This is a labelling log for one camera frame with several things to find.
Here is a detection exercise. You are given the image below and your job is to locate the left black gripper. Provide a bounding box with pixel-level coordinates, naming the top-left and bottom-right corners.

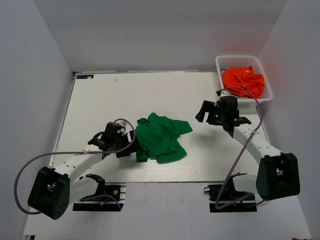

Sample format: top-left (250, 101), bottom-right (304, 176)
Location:
top-left (112, 130), bottom-right (143, 158)

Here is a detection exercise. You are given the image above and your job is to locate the green t-shirt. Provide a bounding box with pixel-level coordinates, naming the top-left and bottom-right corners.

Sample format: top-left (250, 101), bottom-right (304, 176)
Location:
top-left (135, 112), bottom-right (193, 164)

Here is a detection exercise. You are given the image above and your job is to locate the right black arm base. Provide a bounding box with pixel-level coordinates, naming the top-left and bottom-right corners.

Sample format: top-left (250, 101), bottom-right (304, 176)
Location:
top-left (203, 173), bottom-right (257, 213)

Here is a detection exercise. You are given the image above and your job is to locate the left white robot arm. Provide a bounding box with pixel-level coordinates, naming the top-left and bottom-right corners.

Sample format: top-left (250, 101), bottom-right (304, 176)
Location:
top-left (27, 131), bottom-right (137, 220)

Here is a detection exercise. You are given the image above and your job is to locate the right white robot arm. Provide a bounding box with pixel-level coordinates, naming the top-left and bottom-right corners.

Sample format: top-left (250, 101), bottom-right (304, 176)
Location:
top-left (195, 96), bottom-right (301, 201)

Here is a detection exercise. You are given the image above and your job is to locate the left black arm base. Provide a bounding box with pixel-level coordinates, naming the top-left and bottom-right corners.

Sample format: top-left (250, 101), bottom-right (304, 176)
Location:
top-left (72, 183), bottom-right (127, 212)

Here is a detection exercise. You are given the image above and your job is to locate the orange t-shirt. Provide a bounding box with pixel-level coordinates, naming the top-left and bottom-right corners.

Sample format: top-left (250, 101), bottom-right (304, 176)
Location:
top-left (221, 66), bottom-right (265, 99)

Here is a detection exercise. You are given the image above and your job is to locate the white plastic basket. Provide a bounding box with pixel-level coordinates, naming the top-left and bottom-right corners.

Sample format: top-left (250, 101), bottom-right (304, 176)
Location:
top-left (215, 55), bottom-right (273, 107)

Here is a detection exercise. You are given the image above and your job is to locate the blue label sticker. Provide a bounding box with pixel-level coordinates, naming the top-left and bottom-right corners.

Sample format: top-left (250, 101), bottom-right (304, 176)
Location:
top-left (76, 74), bottom-right (94, 80)

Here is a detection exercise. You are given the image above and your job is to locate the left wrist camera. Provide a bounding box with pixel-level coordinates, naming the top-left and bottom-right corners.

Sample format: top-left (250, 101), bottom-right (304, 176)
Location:
top-left (101, 122), bottom-right (125, 139)

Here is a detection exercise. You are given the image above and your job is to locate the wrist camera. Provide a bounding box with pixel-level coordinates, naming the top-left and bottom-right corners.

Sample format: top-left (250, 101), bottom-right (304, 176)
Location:
top-left (216, 89), bottom-right (237, 98)
top-left (101, 122), bottom-right (125, 139)

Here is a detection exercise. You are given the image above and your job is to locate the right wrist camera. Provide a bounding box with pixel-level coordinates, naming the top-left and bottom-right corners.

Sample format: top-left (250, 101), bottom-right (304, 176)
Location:
top-left (216, 89), bottom-right (237, 98)

